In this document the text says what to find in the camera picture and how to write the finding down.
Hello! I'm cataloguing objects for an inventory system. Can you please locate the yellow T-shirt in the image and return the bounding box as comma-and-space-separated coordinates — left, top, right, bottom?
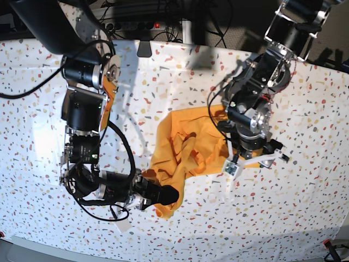
140, 104, 240, 221

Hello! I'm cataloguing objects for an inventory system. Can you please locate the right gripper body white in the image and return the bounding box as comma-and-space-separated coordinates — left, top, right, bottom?
95, 169, 153, 233

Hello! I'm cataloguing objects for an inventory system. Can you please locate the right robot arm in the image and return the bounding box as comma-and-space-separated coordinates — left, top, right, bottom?
9, 1, 179, 223

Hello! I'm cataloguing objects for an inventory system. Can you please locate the red-handled clamp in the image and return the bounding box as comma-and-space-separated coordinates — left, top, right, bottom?
323, 240, 346, 262

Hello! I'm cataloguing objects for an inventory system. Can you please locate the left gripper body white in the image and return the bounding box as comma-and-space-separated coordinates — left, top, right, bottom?
218, 121, 290, 179

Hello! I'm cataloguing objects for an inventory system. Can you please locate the black table clamp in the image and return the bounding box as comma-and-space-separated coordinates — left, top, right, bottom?
137, 41, 152, 58

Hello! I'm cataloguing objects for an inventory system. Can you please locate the terrazzo pattern tablecloth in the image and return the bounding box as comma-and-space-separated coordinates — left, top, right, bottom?
1, 39, 348, 261

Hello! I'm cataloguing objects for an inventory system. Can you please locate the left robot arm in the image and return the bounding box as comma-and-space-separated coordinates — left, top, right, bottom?
216, 1, 342, 178

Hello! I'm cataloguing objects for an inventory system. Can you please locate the black power strip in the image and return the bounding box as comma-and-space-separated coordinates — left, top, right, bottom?
102, 21, 166, 31

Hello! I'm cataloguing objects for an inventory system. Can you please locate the aluminium frame post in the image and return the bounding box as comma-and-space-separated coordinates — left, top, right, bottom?
182, 19, 194, 45

